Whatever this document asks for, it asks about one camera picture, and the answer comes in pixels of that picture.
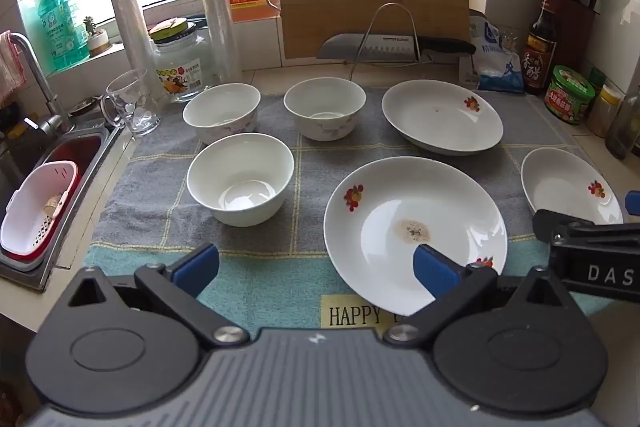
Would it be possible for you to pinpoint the tall plastic wrap roll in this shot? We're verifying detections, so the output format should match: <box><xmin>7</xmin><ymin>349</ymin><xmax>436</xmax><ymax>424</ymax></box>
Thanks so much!
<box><xmin>195</xmin><ymin>0</ymin><xmax>244</xmax><ymax>85</ymax></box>

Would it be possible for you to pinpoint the metal wire rack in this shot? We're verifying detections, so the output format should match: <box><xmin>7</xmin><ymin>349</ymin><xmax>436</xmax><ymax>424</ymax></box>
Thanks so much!
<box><xmin>345</xmin><ymin>3</ymin><xmax>436</xmax><ymax>80</ymax></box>

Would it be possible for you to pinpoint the clear glass bottle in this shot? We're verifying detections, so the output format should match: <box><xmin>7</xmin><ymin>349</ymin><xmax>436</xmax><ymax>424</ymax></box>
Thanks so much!
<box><xmin>605</xmin><ymin>90</ymin><xmax>640</xmax><ymax>160</ymax></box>

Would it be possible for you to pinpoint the dark red knife block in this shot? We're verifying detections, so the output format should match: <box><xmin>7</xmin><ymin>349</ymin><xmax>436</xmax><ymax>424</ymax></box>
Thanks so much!
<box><xmin>550</xmin><ymin>0</ymin><xmax>601</xmax><ymax>83</ymax></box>

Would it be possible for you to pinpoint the grey and teal checked mat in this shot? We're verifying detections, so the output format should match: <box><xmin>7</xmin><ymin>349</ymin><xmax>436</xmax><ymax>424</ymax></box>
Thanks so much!
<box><xmin>82</xmin><ymin>88</ymin><xmax>623</xmax><ymax>348</ymax></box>

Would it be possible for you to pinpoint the yellow-lidded spice jar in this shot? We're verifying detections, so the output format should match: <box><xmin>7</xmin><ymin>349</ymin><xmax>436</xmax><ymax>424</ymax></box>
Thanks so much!
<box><xmin>586</xmin><ymin>84</ymin><xmax>625</xmax><ymax>138</ymax></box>

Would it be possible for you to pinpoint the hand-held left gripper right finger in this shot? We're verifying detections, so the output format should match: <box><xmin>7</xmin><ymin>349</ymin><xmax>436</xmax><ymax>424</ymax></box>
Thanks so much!
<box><xmin>382</xmin><ymin>244</ymin><xmax>571</xmax><ymax>350</ymax></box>

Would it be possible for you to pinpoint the metal faucet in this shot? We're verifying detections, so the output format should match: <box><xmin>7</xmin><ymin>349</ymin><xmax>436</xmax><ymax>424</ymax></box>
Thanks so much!
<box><xmin>7</xmin><ymin>32</ymin><xmax>76</xmax><ymax>135</ymax></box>

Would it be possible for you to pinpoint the dark vinegar bottle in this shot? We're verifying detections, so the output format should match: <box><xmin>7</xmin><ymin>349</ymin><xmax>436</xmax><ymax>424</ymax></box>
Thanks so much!
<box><xmin>523</xmin><ymin>0</ymin><xmax>558</xmax><ymax>96</ymax></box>

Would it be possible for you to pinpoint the black-handled kitchen knife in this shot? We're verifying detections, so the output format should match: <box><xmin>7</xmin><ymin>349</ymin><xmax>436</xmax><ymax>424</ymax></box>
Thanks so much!
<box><xmin>316</xmin><ymin>33</ymin><xmax>477</xmax><ymax>62</ymax></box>

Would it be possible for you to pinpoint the pink cloth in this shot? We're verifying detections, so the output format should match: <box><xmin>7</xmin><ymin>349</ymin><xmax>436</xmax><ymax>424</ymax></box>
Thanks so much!
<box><xmin>0</xmin><ymin>30</ymin><xmax>27</xmax><ymax>105</ymax></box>

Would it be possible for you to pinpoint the short plastic wrap roll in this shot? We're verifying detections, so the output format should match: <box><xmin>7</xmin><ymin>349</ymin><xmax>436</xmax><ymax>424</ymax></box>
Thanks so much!
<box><xmin>109</xmin><ymin>0</ymin><xmax>166</xmax><ymax>105</ymax></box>

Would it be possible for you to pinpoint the small potted plant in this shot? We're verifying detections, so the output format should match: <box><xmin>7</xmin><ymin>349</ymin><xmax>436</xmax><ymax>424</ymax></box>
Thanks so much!
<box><xmin>82</xmin><ymin>16</ymin><xmax>111</xmax><ymax>57</ymax></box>

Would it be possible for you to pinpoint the white and blue salt bag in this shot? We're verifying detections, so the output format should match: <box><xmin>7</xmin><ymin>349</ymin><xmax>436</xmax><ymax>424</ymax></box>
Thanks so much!
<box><xmin>467</xmin><ymin>16</ymin><xmax>526</xmax><ymax>94</ymax></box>

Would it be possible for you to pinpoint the plain white bowl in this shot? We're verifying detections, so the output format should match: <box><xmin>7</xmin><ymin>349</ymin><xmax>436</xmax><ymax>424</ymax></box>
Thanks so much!
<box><xmin>186</xmin><ymin>133</ymin><xmax>295</xmax><ymax>228</ymax></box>

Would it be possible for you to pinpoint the white floral bowl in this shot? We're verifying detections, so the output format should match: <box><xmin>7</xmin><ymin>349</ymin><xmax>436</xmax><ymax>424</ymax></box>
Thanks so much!
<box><xmin>182</xmin><ymin>83</ymin><xmax>262</xmax><ymax>146</ymax></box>
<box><xmin>283</xmin><ymin>78</ymin><xmax>367</xmax><ymax>142</ymax></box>

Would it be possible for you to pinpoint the green dish soap bottle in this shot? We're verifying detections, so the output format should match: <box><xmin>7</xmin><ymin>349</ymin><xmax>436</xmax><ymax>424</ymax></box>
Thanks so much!
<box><xmin>37</xmin><ymin>0</ymin><xmax>91</xmax><ymax>72</ymax></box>

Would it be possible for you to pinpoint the green-lidded sauce jar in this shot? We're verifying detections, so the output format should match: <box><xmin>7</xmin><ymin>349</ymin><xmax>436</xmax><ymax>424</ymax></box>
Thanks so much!
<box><xmin>544</xmin><ymin>64</ymin><xmax>597</xmax><ymax>125</ymax></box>

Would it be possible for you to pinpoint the small deep fruit-print plate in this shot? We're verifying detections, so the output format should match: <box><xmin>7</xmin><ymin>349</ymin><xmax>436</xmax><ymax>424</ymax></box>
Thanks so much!
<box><xmin>520</xmin><ymin>148</ymin><xmax>625</xmax><ymax>228</ymax></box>

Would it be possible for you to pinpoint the white and pink strainer basket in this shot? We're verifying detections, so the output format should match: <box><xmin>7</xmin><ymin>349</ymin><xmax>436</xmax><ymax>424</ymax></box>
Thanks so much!
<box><xmin>0</xmin><ymin>160</ymin><xmax>81</xmax><ymax>265</ymax></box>

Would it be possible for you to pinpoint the clear glass mug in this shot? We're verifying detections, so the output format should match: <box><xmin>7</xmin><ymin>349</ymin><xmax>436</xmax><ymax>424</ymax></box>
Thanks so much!
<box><xmin>100</xmin><ymin>68</ymin><xmax>162</xmax><ymax>138</ymax></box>

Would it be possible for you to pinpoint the red basin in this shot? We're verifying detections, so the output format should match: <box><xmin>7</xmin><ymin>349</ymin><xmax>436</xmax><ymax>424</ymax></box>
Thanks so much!
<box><xmin>0</xmin><ymin>132</ymin><xmax>108</xmax><ymax>273</ymax></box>

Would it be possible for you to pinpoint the glass jar with dark lid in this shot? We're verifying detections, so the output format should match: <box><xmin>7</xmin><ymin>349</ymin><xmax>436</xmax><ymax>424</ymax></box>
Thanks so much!
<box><xmin>149</xmin><ymin>18</ymin><xmax>213</xmax><ymax>104</ymax></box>

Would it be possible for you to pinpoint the large white fruit-print plate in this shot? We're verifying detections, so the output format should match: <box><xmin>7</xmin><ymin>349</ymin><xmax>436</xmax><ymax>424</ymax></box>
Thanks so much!
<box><xmin>323</xmin><ymin>156</ymin><xmax>508</xmax><ymax>317</ymax></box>

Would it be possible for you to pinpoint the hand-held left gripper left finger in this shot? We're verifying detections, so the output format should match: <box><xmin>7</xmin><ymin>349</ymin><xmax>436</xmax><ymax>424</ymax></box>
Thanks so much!
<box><xmin>67</xmin><ymin>243</ymin><xmax>251</xmax><ymax>351</ymax></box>

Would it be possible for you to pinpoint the steel sink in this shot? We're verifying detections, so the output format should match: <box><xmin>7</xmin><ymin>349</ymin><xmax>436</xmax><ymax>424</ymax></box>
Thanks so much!
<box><xmin>0</xmin><ymin>120</ymin><xmax>126</xmax><ymax>294</ymax></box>

